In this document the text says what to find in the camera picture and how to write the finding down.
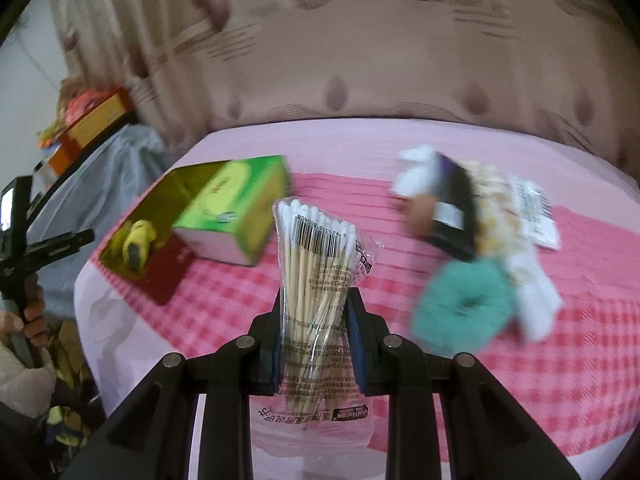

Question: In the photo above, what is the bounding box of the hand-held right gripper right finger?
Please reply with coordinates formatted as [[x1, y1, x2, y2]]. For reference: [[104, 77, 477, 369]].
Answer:
[[346, 289, 583, 480]]

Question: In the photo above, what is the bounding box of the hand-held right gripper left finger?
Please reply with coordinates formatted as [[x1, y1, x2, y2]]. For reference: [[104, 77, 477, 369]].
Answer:
[[60, 290, 287, 480]]

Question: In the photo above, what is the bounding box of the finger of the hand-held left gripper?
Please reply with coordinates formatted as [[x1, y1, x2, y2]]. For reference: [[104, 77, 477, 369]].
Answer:
[[22, 229, 96, 267]]

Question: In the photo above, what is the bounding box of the cotton swab packet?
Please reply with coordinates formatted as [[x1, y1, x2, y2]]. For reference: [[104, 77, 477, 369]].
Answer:
[[249, 197, 386, 461]]

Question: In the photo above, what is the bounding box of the teal fluffy toy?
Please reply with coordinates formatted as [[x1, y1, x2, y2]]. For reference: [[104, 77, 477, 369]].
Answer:
[[411, 255, 518, 353]]

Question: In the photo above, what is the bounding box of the gold tin box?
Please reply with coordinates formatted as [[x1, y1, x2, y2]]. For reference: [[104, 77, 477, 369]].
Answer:
[[97, 162, 236, 307]]

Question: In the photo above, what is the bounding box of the green tissue pack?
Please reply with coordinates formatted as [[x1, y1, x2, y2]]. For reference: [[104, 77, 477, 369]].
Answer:
[[172, 155, 293, 266]]

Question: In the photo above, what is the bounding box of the black packet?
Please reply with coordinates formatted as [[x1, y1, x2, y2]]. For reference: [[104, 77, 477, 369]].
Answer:
[[425, 156, 478, 263]]

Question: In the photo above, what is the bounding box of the white soft cloth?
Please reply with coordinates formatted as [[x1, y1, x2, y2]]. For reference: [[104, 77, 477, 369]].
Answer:
[[391, 145, 438, 198]]

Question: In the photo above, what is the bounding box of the white sock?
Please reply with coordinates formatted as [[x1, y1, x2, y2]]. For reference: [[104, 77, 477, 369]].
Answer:
[[507, 250, 564, 342]]

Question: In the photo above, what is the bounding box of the white printed packet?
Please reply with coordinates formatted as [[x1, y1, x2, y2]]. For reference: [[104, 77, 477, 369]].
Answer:
[[510, 175, 562, 252]]

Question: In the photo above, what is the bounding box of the person's left forearm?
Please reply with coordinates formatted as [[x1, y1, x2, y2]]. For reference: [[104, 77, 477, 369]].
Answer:
[[0, 310, 57, 418]]

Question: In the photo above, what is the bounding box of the person's left hand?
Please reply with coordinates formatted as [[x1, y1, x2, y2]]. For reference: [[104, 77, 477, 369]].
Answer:
[[22, 286, 48, 351]]

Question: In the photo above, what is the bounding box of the yellow plush toy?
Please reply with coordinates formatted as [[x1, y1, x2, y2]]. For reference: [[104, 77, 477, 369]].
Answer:
[[111, 219, 157, 275]]

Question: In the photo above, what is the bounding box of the pale blue plastic cover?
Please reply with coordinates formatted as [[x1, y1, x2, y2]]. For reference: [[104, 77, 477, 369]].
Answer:
[[30, 122, 176, 321]]

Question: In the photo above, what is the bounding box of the orange box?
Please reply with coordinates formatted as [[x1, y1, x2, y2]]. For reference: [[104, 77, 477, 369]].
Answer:
[[42, 144, 82, 177]]

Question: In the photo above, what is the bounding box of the small yellow plush figure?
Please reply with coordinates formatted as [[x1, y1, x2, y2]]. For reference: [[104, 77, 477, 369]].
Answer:
[[37, 122, 68, 148]]

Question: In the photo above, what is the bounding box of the red plastic bag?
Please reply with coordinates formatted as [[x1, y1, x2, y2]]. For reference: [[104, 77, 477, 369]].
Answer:
[[65, 89, 108, 117]]

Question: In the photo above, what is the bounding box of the pink checked bed blanket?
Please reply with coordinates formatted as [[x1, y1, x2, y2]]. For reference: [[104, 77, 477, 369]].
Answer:
[[74, 119, 640, 480]]

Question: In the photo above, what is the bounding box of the beige leaf print curtain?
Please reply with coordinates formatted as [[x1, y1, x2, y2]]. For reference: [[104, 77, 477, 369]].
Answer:
[[50, 0, 640, 181]]

